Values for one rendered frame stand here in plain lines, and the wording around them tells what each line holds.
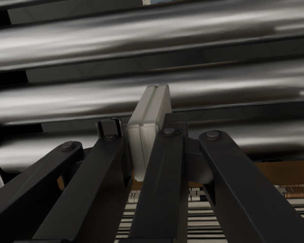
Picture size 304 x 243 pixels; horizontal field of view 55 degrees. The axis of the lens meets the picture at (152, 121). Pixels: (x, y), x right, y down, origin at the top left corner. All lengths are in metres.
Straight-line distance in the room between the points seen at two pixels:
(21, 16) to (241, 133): 1.05
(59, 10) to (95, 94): 0.89
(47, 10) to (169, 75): 0.94
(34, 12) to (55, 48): 0.91
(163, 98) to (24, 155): 0.25
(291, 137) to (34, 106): 0.27
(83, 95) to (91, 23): 0.07
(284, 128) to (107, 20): 0.21
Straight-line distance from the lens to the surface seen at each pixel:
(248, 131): 0.33
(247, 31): 0.29
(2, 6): 0.35
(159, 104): 0.15
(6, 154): 0.40
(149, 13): 0.29
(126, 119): 0.16
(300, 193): 0.29
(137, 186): 0.30
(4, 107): 0.37
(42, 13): 1.21
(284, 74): 0.31
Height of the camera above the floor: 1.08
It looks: 66 degrees down
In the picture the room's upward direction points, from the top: 162 degrees counter-clockwise
